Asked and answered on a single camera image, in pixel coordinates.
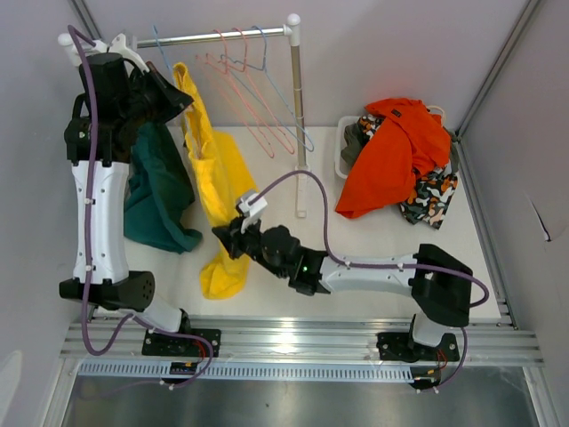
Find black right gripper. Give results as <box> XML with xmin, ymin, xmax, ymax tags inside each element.
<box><xmin>213</xmin><ymin>214</ymin><xmax>287</xmax><ymax>280</ymax></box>

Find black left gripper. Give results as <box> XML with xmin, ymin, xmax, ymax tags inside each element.
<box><xmin>118</xmin><ymin>60</ymin><xmax>192</xmax><ymax>127</ymax></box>

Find yellow shorts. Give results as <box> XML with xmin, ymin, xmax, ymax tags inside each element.
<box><xmin>173</xmin><ymin>62</ymin><xmax>257</xmax><ymax>300</ymax></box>

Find pink wire hanger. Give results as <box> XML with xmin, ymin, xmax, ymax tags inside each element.
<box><xmin>196</xmin><ymin>52</ymin><xmax>275</xmax><ymax>159</ymax></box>
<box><xmin>204</xmin><ymin>28</ymin><xmax>295</xmax><ymax>158</ymax></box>

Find olive green shorts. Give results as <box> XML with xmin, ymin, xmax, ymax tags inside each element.
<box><xmin>341</xmin><ymin>122</ymin><xmax>460</xmax><ymax>173</ymax></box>

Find camouflage orange black shorts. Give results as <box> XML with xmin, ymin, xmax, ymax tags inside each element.
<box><xmin>359</xmin><ymin>114</ymin><xmax>459</xmax><ymax>230</ymax></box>

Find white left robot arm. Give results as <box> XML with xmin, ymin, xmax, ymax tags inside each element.
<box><xmin>59</xmin><ymin>51</ymin><xmax>193</xmax><ymax>356</ymax></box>

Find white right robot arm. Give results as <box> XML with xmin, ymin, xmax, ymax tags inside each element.
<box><xmin>212</xmin><ymin>217</ymin><xmax>472</xmax><ymax>359</ymax></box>

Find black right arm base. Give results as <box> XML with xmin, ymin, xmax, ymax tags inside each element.
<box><xmin>376</xmin><ymin>319</ymin><xmax>460</xmax><ymax>364</ymax></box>

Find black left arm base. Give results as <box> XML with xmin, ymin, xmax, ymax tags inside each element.
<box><xmin>141</xmin><ymin>312</ymin><xmax>221</xmax><ymax>359</ymax></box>

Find teal green shorts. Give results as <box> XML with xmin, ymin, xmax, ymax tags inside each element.
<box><xmin>124</xmin><ymin>123</ymin><xmax>203</xmax><ymax>254</ymax></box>

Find metal clothes rack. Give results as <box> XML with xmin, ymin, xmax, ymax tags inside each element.
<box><xmin>57</xmin><ymin>13</ymin><xmax>314</xmax><ymax>218</ymax></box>

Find white plastic basket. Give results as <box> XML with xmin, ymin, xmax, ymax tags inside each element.
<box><xmin>334</xmin><ymin>116</ymin><xmax>370</xmax><ymax>180</ymax></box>

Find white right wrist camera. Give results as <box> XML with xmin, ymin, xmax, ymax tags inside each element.
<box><xmin>236</xmin><ymin>189</ymin><xmax>268</xmax><ymax>234</ymax></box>

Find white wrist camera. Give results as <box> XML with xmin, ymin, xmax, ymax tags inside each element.
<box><xmin>236</xmin><ymin>189</ymin><xmax>268</xmax><ymax>234</ymax></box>
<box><xmin>94</xmin><ymin>33</ymin><xmax>150</xmax><ymax>73</ymax></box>

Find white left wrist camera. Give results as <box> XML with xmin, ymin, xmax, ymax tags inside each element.
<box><xmin>94</xmin><ymin>33</ymin><xmax>150</xmax><ymax>73</ymax></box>

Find white slotted cable duct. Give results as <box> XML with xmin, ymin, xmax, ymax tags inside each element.
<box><xmin>77</xmin><ymin>359</ymin><xmax>413</xmax><ymax>383</ymax></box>

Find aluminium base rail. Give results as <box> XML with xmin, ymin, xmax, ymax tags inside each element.
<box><xmin>60</xmin><ymin>316</ymin><xmax>546</xmax><ymax>367</ymax></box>

